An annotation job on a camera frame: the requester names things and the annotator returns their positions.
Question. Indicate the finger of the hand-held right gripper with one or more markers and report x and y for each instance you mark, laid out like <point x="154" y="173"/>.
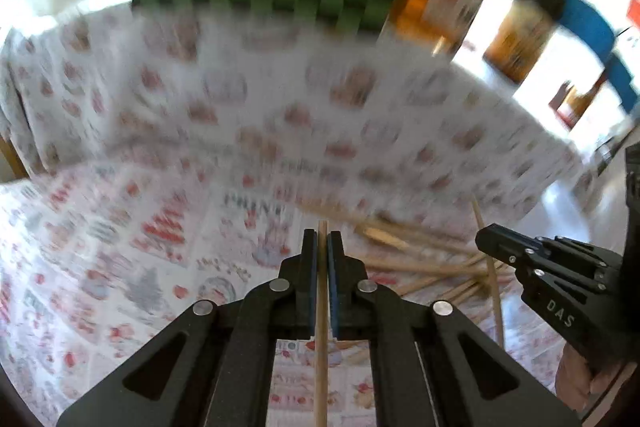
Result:
<point x="550" y="277"/>
<point x="565" y="252"/>

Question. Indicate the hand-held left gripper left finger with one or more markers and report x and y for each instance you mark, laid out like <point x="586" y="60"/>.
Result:
<point x="312" y="287"/>

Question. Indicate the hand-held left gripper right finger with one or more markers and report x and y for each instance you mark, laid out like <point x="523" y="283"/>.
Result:
<point x="332" y="287"/>

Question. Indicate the wooden chopstick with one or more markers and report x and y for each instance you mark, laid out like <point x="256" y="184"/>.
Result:
<point x="322" y="367"/>

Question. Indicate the bunch of wooden chopsticks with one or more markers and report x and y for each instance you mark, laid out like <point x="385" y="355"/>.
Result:
<point x="430" y="267"/>

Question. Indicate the person's right hand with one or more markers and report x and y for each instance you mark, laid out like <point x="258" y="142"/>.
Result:
<point x="575" y="377"/>

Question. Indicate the red-capped sauce bottle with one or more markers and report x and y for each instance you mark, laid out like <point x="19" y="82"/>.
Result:
<point x="577" y="102"/>

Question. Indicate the patchwork print cloth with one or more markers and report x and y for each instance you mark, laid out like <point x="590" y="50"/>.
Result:
<point x="100" y="257"/>

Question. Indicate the dark sauce bottle yellow label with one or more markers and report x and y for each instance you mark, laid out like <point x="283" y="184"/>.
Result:
<point x="535" y="7"/>

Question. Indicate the wooden furniture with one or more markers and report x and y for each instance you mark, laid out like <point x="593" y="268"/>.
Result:
<point x="12" y="159"/>

